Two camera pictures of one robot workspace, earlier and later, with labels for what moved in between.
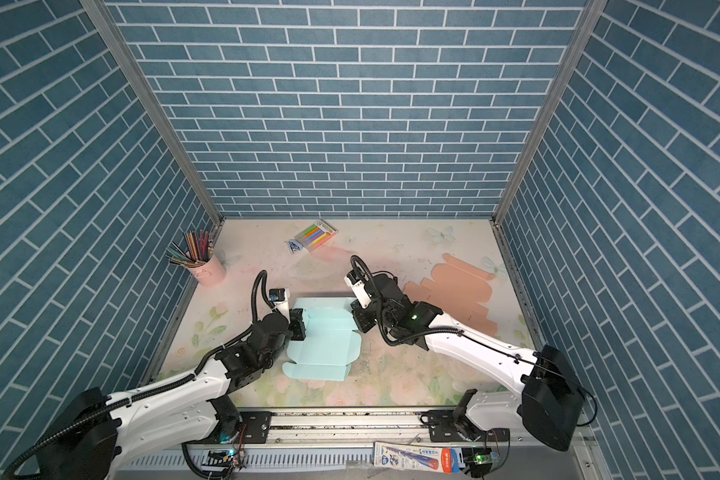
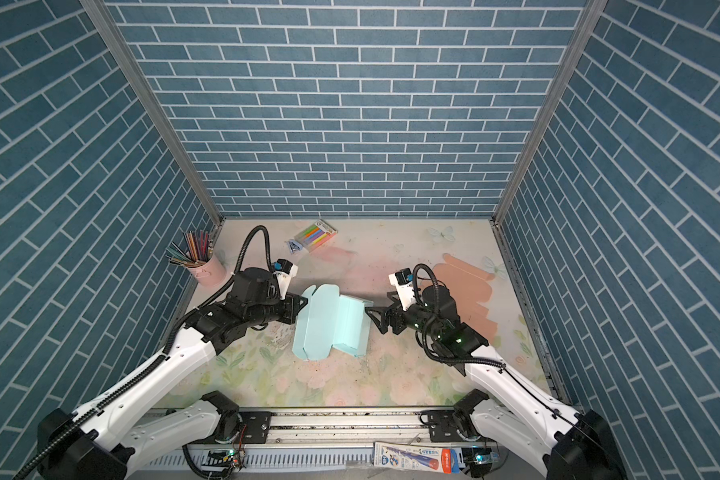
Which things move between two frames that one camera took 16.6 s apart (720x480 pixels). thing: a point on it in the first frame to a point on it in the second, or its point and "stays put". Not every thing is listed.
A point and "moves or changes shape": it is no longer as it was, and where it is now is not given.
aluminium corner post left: x=104 y=19 stays put
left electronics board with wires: x=225 y=460 stays put
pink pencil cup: x=211 y=273 stays put
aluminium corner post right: x=555 y=104 stays put
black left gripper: x=296 y=322 to x=293 y=307
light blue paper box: x=331 y=342 moves or changes shape
